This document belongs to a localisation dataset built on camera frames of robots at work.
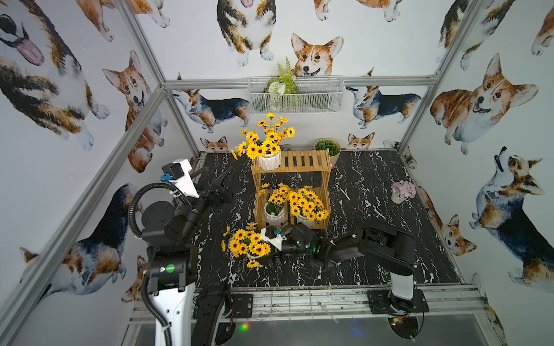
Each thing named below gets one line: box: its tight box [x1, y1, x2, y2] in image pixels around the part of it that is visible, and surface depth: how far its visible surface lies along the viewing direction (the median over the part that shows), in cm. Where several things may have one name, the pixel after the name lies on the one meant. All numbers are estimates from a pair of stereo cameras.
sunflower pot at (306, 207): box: [288, 185, 329, 228], surface depth 82 cm
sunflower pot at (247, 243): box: [220, 222, 272, 269], surface depth 70 cm
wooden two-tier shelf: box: [251, 148, 333, 230], surface depth 83 cm
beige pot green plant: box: [313, 137, 342, 168], surface depth 111 cm
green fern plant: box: [266, 56, 298, 94], surface depth 83 cm
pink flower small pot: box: [390, 180, 417, 204], surface depth 96 cm
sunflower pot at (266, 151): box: [230, 112, 296, 171], surface depth 71 cm
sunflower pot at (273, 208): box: [258, 183, 290, 227], surface depth 87 cm
